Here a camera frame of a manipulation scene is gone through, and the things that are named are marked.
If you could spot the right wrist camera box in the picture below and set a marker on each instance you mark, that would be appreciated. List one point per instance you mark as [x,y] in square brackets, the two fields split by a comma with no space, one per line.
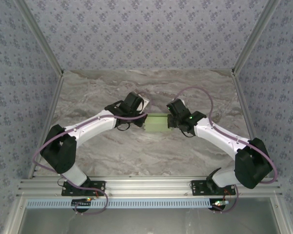
[182,101]

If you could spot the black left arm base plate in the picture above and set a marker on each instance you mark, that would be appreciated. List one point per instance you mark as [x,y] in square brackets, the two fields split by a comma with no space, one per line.
[97,189]

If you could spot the aluminium frame post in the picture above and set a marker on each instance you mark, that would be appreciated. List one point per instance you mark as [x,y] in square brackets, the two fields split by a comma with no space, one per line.
[256,36]
[39,36]

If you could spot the aluminium mounting rail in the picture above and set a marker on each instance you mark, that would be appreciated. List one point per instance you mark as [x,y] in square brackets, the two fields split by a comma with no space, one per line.
[149,186]

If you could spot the aluminium table side rail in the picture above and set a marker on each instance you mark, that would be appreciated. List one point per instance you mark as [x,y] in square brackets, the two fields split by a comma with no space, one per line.
[246,117]
[51,117]

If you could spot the aluminium right frame post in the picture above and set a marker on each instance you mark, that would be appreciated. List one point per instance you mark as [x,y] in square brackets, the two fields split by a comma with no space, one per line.
[256,36]

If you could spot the grey metal panel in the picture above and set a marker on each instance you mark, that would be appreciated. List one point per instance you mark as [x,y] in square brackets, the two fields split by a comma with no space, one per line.
[149,221]

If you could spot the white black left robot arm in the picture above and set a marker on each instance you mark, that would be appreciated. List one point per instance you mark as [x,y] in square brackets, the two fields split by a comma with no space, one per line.
[92,124]

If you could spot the aluminium left table side rail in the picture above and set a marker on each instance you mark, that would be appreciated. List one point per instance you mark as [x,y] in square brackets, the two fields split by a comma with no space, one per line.
[51,117]

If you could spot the aluminium right table side rail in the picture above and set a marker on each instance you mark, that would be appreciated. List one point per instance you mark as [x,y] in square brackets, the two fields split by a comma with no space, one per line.
[246,117]

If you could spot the aluminium left frame post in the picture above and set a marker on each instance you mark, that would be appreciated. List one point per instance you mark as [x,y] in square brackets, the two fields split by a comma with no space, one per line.
[39,36]

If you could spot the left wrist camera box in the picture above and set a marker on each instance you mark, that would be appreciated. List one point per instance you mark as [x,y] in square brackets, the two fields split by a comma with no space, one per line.
[146,104]

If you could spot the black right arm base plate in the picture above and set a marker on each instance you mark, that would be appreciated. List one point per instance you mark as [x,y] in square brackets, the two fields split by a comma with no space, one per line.
[199,189]

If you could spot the light green paper box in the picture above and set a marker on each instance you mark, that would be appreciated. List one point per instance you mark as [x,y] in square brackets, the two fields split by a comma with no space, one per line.
[157,123]

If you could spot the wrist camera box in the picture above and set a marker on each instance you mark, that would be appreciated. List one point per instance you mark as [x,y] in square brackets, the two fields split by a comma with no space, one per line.
[146,104]
[182,101]

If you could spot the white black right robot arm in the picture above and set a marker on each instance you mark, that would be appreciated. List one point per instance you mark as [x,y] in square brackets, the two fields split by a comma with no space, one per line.
[219,136]

